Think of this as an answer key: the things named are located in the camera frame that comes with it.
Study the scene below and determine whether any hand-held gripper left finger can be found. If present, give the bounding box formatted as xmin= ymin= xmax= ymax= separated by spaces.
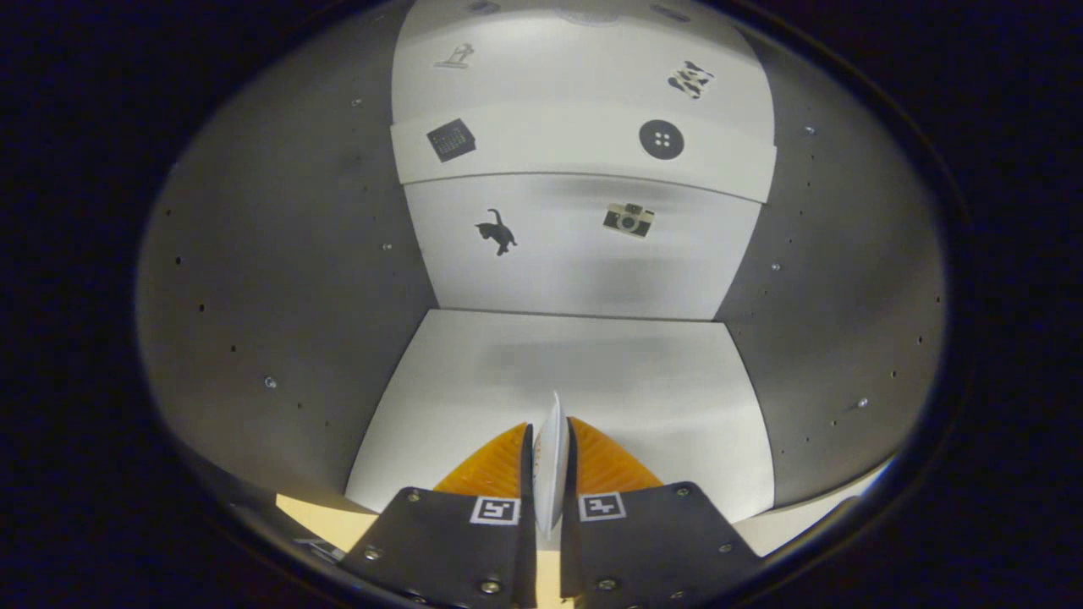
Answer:
xmin=338 ymin=423 xmax=538 ymax=609

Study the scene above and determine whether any small translucent blue cup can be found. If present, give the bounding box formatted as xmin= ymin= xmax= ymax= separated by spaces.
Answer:
xmin=531 ymin=391 xmax=569 ymax=542

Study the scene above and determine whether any grey cabinet body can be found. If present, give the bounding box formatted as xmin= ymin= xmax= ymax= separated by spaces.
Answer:
xmin=135 ymin=0 xmax=947 ymax=525

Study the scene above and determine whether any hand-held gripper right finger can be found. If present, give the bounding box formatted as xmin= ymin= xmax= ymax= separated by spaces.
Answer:
xmin=558 ymin=416 xmax=762 ymax=609

